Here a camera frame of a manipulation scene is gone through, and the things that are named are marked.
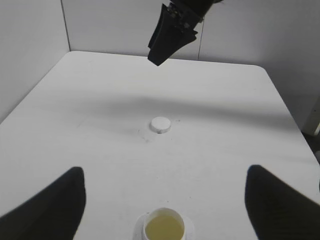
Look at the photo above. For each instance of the white yili changqing yogurt bottle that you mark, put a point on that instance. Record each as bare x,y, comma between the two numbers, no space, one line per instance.
163,224

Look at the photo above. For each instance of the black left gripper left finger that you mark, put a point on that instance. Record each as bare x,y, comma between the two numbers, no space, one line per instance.
54,213

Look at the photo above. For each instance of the white ribbed bottle cap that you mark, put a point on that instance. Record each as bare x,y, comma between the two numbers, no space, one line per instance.
160,125

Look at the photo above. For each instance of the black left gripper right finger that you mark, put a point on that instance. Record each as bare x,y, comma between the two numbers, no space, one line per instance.
276,210

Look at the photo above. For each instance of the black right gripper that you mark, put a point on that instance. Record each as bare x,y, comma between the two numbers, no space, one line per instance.
168,37

